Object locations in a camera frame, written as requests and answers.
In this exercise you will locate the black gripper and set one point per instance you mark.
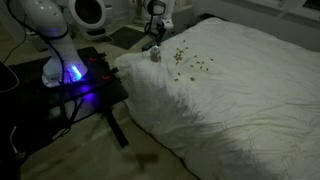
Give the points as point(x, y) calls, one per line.
point(160, 27)

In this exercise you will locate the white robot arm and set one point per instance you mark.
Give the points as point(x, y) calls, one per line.
point(56, 50)

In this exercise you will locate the pale storage box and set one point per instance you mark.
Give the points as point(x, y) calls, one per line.
point(185, 18)

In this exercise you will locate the dark floor mat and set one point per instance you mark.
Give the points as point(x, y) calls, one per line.
point(126, 37)

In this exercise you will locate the round white appliance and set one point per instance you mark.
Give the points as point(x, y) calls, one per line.
point(104, 18)

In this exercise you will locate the black robot table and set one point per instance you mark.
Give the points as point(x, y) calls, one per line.
point(96, 88)

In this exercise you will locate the white quilted duvet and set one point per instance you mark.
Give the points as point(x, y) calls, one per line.
point(233, 100)

